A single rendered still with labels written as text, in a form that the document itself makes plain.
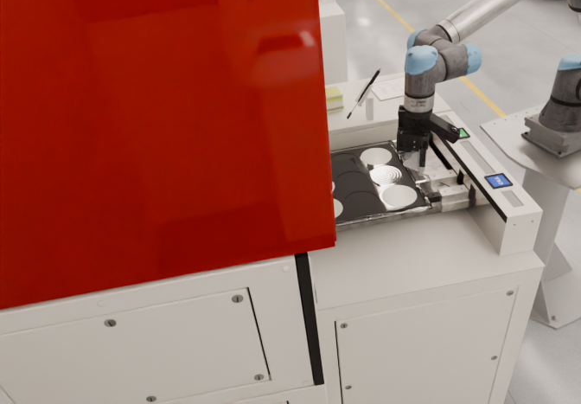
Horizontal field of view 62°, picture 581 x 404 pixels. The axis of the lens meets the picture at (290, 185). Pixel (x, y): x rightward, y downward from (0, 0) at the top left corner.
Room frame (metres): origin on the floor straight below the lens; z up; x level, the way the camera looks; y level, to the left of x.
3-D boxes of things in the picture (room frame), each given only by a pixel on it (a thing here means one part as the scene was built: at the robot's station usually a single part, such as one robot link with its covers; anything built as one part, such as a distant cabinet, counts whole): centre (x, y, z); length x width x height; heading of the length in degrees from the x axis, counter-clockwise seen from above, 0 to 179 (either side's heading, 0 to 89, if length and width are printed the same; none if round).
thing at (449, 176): (1.15, -0.46, 0.89); 0.08 x 0.03 x 0.03; 94
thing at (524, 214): (1.15, -0.56, 0.89); 0.55 x 0.09 x 0.14; 4
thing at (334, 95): (1.56, -0.19, 1.00); 0.07 x 0.07 x 0.07; 8
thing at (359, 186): (1.20, -0.19, 0.90); 0.34 x 0.34 x 0.01; 4
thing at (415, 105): (1.08, -0.35, 1.21); 0.08 x 0.08 x 0.05
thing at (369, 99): (1.45, -0.29, 1.03); 0.06 x 0.04 x 0.13; 94
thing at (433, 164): (1.23, -0.46, 0.87); 0.36 x 0.08 x 0.03; 4
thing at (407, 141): (1.08, -0.35, 1.13); 0.09 x 0.08 x 0.12; 69
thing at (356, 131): (1.59, -0.27, 0.89); 0.62 x 0.35 x 0.14; 94
